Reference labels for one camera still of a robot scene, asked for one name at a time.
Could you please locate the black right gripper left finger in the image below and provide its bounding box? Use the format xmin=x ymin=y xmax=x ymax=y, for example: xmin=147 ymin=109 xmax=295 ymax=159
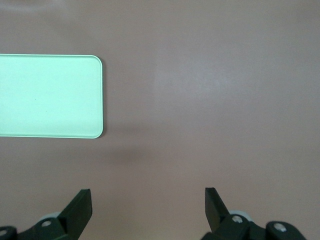
xmin=0 ymin=189 xmax=94 ymax=240

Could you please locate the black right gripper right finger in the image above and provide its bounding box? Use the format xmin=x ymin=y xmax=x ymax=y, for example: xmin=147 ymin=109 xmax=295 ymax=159
xmin=201 ymin=186 xmax=306 ymax=240

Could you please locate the brown table mat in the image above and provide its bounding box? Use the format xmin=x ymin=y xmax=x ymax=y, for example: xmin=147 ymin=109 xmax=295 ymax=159
xmin=0 ymin=0 xmax=320 ymax=240

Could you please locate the light green rectangular tray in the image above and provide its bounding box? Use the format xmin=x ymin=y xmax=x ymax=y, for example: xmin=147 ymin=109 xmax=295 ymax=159
xmin=0 ymin=54 xmax=104 ymax=139

